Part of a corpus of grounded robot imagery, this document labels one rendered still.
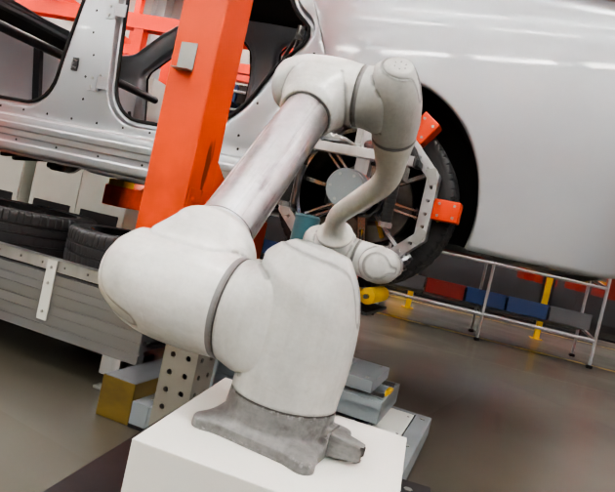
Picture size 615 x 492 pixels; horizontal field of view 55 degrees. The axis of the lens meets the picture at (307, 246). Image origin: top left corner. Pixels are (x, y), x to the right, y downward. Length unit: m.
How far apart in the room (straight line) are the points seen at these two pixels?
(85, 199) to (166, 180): 5.04
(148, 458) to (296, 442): 0.19
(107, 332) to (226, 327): 1.36
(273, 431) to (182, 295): 0.22
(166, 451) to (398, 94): 0.80
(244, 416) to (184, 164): 1.20
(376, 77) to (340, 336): 0.62
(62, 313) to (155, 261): 1.42
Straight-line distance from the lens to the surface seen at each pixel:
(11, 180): 7.50
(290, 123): 1.13
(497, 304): 5.76
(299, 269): 0.76
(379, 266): 1.59
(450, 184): 2.08
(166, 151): 1.93
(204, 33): 1.97
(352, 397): 2.10
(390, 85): 1.21
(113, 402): 1.92
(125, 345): 2.09
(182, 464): 0.75
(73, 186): 7.02
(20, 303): 2.37
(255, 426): 0.80
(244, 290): 0.78
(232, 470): 0.75
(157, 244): 0.87
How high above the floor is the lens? 0.70
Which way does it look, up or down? 2 degrees down
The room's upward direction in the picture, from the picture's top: 13 degrees clockwise
